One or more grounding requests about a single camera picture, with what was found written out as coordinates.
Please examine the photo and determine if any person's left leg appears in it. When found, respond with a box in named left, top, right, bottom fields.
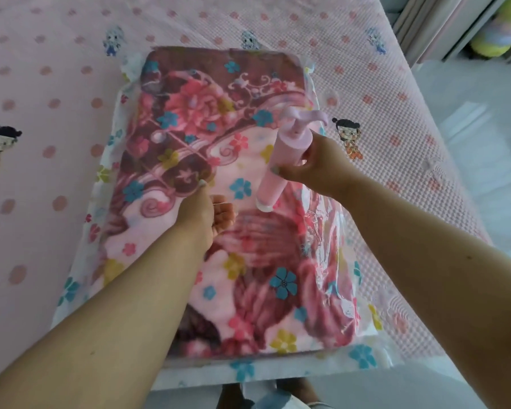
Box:
left=219, top=383, right=244, bottom=409

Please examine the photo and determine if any person's left hand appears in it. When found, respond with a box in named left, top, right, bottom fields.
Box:
left=172, top=179, right=237, bottom=256

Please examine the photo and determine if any person's leg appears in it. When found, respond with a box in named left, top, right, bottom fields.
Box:
left=219, top=383, right=244, bottom=409
left=277, top=378, right=320, bottom=409

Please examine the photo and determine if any flower-print plastic storage bag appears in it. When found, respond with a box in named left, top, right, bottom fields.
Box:
left=51, top=45, right=405, bottom=390

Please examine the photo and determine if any person's right hand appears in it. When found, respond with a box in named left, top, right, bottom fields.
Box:
left=271, top=132, right=358, bottom=199

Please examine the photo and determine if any person's left forearm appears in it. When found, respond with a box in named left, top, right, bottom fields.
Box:
left=0, top=233, right=216, bottom=409

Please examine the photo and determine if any red floral blanket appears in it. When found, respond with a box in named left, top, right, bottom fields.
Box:
left=98, top=46, right=363, bottom=358

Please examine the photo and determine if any lilac hand pump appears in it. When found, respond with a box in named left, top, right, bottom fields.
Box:
left=255, top=107, right=329, bottom=214

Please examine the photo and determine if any pastel striped round stool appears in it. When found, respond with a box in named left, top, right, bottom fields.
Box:
left=470, top=0, right=511, bottom=59

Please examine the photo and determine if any person's right leg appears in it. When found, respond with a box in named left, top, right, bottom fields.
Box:
left=277, top=378, right=320, bottom=409

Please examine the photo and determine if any person's right forearm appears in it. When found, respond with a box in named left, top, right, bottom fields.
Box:
left=336, top=174, right=511, bottom=409

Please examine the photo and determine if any pink cartoon bed sheet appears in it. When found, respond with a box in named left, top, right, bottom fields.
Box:
left=0, top=0, right=495, bottom=397

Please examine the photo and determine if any white pink curtain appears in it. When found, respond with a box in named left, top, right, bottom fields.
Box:
left=391, top=0, right=478, bottom=66

